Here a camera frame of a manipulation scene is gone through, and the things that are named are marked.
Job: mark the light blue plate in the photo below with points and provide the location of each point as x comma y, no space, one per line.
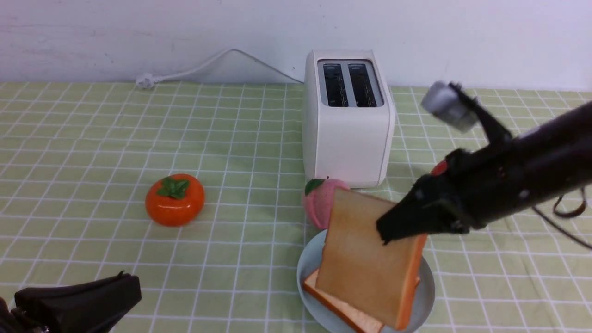
310,260

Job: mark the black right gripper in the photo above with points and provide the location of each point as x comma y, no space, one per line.
470,194

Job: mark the white two-slot toaster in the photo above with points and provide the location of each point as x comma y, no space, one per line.
348,118

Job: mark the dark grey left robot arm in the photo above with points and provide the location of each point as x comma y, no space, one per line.
92,307

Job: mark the red apple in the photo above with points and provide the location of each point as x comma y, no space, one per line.
440,168

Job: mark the pink peach with leaf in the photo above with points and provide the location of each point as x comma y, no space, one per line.
317,200

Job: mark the orange persimmon with green leaf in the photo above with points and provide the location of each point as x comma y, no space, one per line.
175,200

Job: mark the green checkered tablecloth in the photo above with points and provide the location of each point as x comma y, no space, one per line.
77,160

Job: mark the toasted bread slice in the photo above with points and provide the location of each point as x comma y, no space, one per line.
359,269
362,323

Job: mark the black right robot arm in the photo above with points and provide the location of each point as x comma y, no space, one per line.
555,157

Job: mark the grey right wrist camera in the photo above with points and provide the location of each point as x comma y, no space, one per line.
444,103

